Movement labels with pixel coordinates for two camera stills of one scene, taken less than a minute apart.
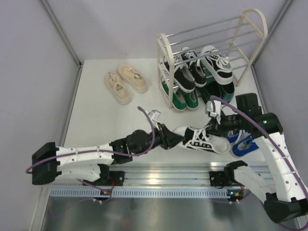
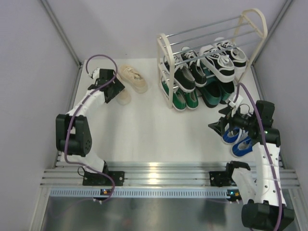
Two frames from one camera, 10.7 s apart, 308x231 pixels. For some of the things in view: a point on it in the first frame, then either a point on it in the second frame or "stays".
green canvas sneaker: x=192 y=102 stays
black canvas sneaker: x=184 y=78 stays
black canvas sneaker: x=191 y=57 stays
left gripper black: x=168 y=139 -> x=118 y=88
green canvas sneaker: x=179 y=99 stays
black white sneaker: x=202 y=139 -> x=237 y=56
